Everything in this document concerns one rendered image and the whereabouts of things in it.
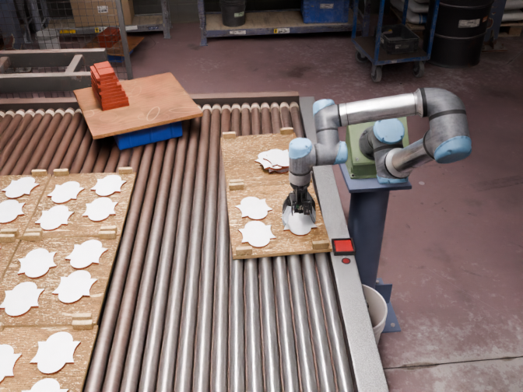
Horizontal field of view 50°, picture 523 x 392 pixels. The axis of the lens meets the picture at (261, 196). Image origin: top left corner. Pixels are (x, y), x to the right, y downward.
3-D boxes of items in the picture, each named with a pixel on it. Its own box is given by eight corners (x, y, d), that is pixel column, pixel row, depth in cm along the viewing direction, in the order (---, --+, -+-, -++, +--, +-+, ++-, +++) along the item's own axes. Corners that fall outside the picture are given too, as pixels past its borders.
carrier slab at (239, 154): (294, 134, 265) (294, 131, 264) (312, 183, 232) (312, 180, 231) (220, 140, 262) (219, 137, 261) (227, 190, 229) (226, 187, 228)
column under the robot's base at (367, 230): (380, 278, 317) (402, 145, 266) (401, 331, 286) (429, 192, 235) (314, 284, 314) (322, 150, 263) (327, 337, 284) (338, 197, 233)
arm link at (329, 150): (345, 127, 187) (312, 131, 186) (349, 161, 185) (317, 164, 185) (341, 134, 195) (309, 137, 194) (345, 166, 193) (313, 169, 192)
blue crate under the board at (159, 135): (165, 109, 288) (163, 91, 282) (184, 136, 265) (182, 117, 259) (104, 121, 277) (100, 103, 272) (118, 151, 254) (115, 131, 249)
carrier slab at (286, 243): (311, 185, 231) (311, 182, 231) (331, 251, 198) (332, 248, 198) (226, 191, 229) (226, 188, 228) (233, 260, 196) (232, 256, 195)
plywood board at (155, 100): (170, 75, 297) (170, 71, 296) (203, 116, 260) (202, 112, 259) (73, 93, 280) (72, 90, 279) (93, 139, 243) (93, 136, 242)
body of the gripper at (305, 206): (291, 218, 197) (291, 190, 190) (287, 202, 204) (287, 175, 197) (313, 215, 198) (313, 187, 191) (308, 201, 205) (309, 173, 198)
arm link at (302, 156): (316, 147, 182) (289, 149, 182) (315, 175, 189) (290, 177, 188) (311, 134, 189) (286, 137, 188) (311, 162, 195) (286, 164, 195)
